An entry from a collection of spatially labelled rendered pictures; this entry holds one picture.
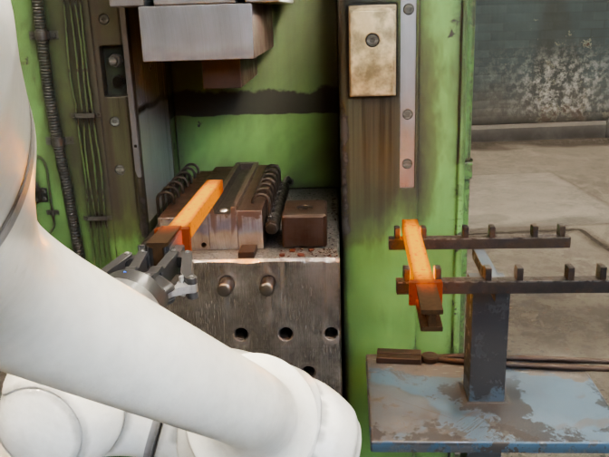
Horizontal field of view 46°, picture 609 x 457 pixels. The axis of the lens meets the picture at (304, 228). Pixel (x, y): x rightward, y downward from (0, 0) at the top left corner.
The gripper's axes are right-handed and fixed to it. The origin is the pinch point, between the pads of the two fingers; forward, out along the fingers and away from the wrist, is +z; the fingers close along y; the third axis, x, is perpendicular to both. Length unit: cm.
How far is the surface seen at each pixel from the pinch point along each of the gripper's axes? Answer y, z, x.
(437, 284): 35.5, 7.0, -8.2
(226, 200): -1, 54, -8
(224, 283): 1.2, 34.2, -18.4
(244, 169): -1, 84, -9
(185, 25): -4, 44, 26
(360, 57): 27, 56, 19
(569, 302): 130, 231, -109
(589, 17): 271, 663, 4
